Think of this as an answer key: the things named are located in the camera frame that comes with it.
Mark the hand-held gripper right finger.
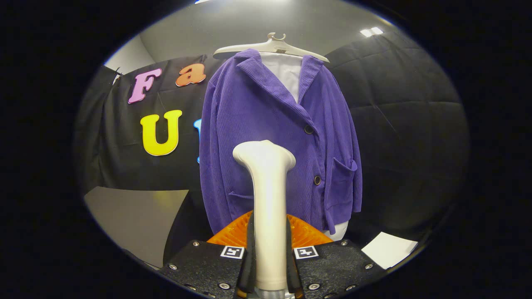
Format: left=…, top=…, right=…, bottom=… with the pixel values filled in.
left=285, top=213, right=387, bottom=299

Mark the purple corduroy jacket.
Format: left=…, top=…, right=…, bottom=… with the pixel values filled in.
left=199, top=49, right=363, bottom=235

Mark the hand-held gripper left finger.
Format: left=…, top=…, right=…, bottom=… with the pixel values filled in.
left=158, top=210, right=257, bottom=299

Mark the white paper sheet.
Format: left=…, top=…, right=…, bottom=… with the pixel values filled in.
left=361, top=232, right=418, bottom=270

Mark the white clothes hanger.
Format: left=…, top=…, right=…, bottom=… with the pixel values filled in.
left=213, top=32, right=330, bottom=64

